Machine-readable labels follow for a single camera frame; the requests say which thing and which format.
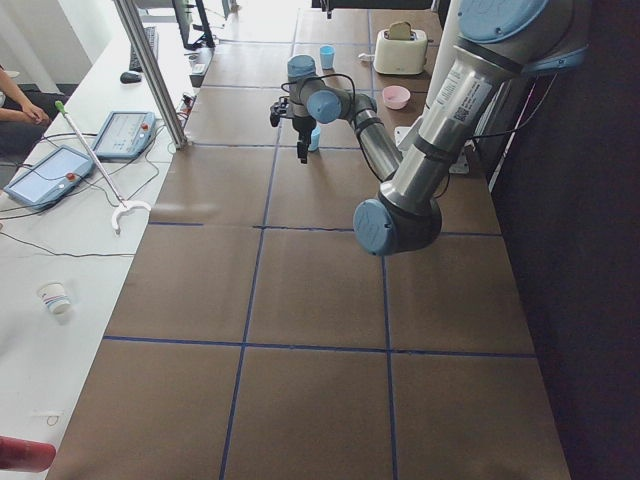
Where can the pink bowl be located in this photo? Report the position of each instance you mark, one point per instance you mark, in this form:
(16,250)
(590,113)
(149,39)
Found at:
(395,97)

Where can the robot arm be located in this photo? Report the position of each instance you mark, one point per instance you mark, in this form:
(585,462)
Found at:
(497,41)

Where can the teach pendant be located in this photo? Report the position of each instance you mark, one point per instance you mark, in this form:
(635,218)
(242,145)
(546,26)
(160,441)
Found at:
(124,135)
(48,181)

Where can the light blue cup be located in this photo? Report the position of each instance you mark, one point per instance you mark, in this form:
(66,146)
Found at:
(315,139)
(327,55)

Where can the red cylinder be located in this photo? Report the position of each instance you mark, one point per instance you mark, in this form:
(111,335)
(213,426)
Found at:
(26,456)

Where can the teach pendant near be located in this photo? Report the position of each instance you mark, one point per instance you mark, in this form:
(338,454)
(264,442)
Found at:
(48,181)

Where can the bread slice in toaster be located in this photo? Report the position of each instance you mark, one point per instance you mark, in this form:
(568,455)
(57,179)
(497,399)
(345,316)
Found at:
(400,31)

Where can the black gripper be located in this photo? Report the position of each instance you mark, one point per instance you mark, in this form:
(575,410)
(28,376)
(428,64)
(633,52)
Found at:
(301,125)

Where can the paper cup on side table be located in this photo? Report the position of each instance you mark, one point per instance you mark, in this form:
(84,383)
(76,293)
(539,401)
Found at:
(54,297)

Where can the black monitor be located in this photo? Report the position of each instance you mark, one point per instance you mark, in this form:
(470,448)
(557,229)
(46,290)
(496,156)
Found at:
(194,27)

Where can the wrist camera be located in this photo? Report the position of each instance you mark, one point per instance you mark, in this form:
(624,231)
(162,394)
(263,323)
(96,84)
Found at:
(281,109)

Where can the seated person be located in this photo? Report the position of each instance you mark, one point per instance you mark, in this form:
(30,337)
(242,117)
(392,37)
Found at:
(25,117)

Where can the teach pendant far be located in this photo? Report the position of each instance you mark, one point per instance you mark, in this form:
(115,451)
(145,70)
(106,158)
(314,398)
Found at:
(124,135)

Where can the black computer mouse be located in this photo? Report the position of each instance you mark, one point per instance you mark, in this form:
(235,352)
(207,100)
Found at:
(130,77)

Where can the cream toaster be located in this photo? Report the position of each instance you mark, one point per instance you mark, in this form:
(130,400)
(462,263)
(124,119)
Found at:
(400,57)

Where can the white reacher grabber stick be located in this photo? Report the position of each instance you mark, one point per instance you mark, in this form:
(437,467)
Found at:
(124,206)

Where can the aluminium camera post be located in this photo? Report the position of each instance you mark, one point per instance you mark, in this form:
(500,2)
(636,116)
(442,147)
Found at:
(134,29)

